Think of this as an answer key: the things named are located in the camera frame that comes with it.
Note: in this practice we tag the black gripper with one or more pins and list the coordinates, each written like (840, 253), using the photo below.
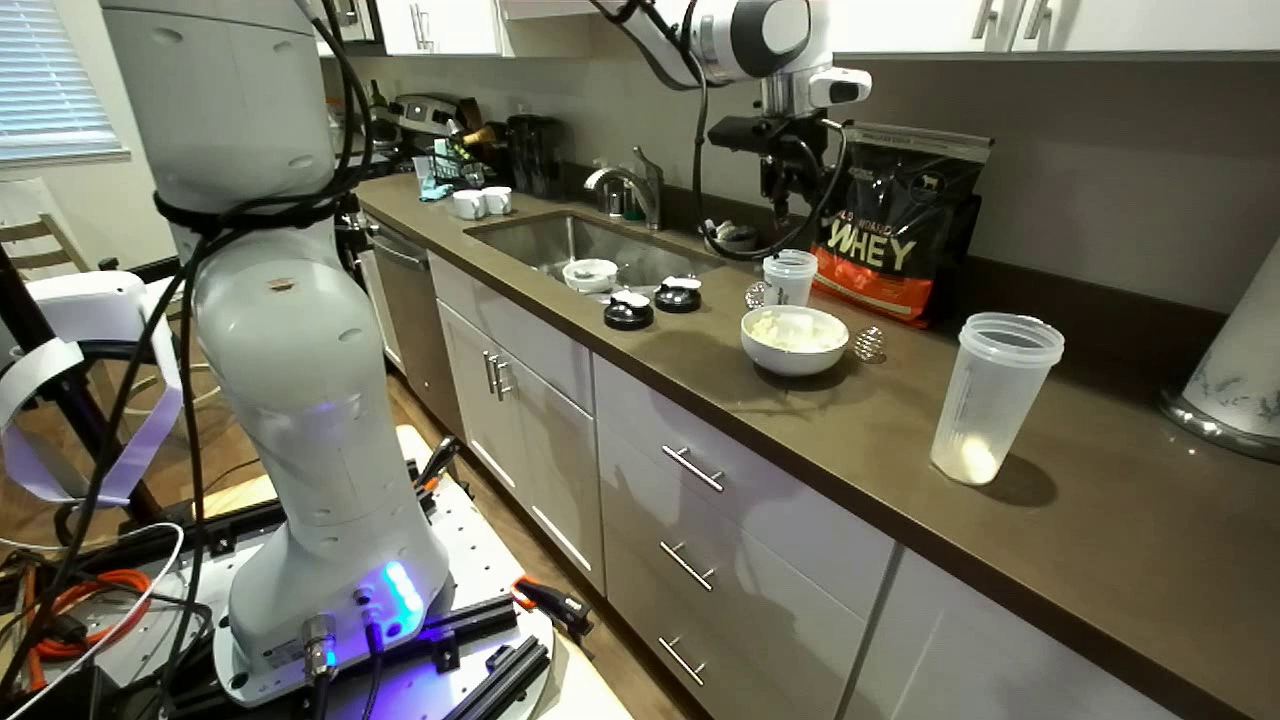
(785, 141)

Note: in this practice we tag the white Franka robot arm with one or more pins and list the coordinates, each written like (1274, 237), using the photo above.
(304, 385)

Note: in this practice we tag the white perforated robot base board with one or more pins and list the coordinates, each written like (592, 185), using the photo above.
(493, 561)

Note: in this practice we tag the small clear plastic cup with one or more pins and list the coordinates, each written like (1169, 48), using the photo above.
(789, 277)

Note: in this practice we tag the tall clear plastic shaker cup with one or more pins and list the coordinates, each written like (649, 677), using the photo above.
(992, 385)

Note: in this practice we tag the small black white dish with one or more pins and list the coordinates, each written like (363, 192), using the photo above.
(731, 237)

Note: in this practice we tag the clear plastic scoop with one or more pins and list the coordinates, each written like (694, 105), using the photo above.
(759, 295)

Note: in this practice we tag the black whey protein bag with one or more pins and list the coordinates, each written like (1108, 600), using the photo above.
(904, 232)

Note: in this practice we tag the white bowl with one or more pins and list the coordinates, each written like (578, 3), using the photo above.
(793, 342)

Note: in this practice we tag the black shaker lid white flap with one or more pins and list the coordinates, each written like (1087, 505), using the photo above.
(677, 295)
(631, 309)

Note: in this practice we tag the chrome faucet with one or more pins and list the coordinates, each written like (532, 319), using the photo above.
(624, 185)

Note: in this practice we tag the stainless steel sink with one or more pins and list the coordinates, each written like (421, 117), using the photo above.
(584, 240)

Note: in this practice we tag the white tub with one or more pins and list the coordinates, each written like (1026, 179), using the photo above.
(588, 272)

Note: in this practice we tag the black coffee maker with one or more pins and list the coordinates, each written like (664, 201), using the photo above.
(532, 155)

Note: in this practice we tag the small white mug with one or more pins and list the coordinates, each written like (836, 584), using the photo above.
(497, 201)
(464, 201)

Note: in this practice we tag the grey double door base cabinet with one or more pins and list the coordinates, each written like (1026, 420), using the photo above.
(532, 427)

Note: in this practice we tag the teal bottle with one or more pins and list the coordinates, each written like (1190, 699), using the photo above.
(437, 174)

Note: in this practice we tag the grey drawer stack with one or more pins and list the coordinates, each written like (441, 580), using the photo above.
(734, 561)

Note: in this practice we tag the black rounded appliance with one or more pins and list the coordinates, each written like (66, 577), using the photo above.
(425, 117)

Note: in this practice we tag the dark dishwasher front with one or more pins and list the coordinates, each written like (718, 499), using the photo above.
(415, 327)

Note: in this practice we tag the orange black clamp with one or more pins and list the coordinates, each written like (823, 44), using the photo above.
(552, 606)

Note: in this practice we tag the white cylinder on metal base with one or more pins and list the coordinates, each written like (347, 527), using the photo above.
(1240, 362)

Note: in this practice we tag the grey base cabinet door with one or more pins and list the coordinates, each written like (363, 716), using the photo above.
(987, 653)

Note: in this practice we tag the wooden chair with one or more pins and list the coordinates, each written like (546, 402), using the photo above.
(40, 240)

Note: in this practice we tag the window blind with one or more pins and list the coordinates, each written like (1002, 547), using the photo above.
(47, 73)

